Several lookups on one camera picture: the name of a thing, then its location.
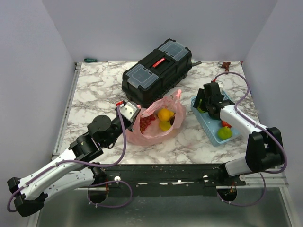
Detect pink plastic bag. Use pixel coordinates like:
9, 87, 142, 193
126, 89, 186, 146

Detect green fake apple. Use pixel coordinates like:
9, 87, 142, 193
197, 108, 206, 113

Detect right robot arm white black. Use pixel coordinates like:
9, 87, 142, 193
192, 82, 286, 185

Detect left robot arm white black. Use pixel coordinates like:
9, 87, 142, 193
7, 111, 136, 217

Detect red fake apple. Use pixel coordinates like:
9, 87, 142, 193
221, 121, 232, 128

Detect red fake grapes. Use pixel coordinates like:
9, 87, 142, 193
139, 114, 156, 133

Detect green fake pear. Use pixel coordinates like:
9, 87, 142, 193
217, 126, 232, 140

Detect yellow fake pear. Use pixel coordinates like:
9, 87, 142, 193
157, 108, 175, 122

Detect yellow fake lemon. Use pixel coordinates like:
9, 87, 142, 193
159, 121, 172, 131

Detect blue plastic basket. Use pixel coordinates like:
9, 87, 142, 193
191, 96, 241, 147

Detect grey tool behind toolbox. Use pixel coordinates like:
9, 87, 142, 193
192, 61, 202, 66

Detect black plastic toolbox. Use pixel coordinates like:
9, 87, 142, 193
122, 39, 192, 108

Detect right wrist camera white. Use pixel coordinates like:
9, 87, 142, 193
211, 79, 224, 92

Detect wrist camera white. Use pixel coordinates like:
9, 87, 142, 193
211, 79, 224, 92
116, 101, 140, 122

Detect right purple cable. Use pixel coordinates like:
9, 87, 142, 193
213, 72, 288, 175

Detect purple cable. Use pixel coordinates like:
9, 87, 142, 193
213, 72, 288, 175
6, 106, 126, 213

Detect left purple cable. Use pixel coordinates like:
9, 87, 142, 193
6, 106, 126, 213

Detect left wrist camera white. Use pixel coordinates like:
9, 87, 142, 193
116, 101, 140, 122

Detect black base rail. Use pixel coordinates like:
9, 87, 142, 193
88, 164, 245, 202

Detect green handled screwdriver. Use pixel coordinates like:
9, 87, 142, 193
83, 58, 108, 63

